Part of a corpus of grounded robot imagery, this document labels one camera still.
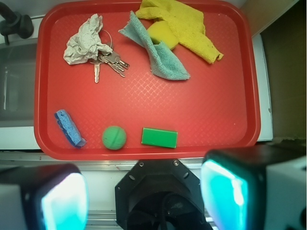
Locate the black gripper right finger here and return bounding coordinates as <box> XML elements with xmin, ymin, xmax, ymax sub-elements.
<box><xmin>200</xmin><ymin>144</ymin><xmax>307</xmax><ymax>230</ymax></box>

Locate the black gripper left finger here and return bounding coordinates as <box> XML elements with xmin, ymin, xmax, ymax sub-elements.
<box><xmin>0</xmin><ymin>163</ymin><xmax>89</xmax><ymax>230</ymax></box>

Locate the crumpled white paper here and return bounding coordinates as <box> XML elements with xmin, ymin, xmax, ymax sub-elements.
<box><xmin>63</xmin><ymin>14</ymin><xmax>113</xmax><ymax>65</ymax></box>

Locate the blue sponge piece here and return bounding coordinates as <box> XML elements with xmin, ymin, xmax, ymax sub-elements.
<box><xmin>54</xmin><ymin>109</ymin><xmax>87</xmax><ymax>148</ymax></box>

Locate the green ball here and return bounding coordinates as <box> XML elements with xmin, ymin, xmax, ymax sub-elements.
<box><xmin>102</xmin><ymin>126</ymin><xmax>127</xmax><ymax>150</ymax></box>

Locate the green rectangular block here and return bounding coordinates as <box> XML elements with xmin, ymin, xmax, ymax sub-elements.
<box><xmin>141</xmin><ymin>127</ymin><xmax>178</xmax><ymax>149</ymax></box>

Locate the red plastic tray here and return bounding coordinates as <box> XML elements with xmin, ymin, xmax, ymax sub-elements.
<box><xmin>34</xmin><ymin>0</ymin><xmax>260</xmax><ymax>161</ymax></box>

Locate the light blue cloth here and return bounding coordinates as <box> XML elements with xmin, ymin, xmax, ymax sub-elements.
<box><xmin>118</xmin><ymin>11</ymin><xmax>190</xmax><ymax>81</ymax></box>

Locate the metal sink basin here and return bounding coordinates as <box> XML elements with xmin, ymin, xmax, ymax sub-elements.
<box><xmin>0</xmin><ymin>38</ymin><xmax>37</xmax><ymax>127</ymax></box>

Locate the silver key bunch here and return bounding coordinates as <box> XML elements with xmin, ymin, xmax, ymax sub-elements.
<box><xmin>88</xmin><ymin>30</ymin><xmax>130</xmax><ymax>83</ymax></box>

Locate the yellow cloth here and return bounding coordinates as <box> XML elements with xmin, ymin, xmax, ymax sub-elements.
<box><xmin>135</xmin><ymin>0</ymin><xmax>224</xmax><ymax>64</ymax></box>

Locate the yellow round sponge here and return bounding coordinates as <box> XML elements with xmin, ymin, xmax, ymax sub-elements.
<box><xmin>147</xmin><ymin>21</ymin><xmax>179</xmax><ymax>50</ymax></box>

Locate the black octagonal mount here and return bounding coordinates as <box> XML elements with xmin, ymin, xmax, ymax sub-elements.
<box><xmin>115</xmin><ymin>159</ymin><xmax>212</xmax><ymax>230</ymax></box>

